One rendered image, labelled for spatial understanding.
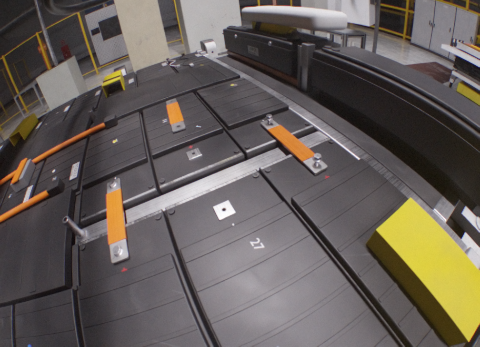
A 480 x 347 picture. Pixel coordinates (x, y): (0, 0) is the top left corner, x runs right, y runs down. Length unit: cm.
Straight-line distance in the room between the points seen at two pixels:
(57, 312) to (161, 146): 31
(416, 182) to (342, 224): 16
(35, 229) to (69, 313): 17
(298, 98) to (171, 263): 42
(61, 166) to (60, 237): 22
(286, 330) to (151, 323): 13
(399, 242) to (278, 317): 13
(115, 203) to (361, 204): 33
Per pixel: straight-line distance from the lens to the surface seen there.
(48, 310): 33
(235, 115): 42
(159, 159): 38
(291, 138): 36
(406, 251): 23
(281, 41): 58
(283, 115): 44
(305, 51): 52
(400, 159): 40
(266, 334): 21
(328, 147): 36
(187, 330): 22
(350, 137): 41
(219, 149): 36
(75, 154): 53
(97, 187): 41
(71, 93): 467
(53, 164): 58
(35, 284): 36
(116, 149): 45
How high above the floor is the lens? 121
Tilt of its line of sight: 43 degrees down
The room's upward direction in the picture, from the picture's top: 8 degrees counter-clockwise
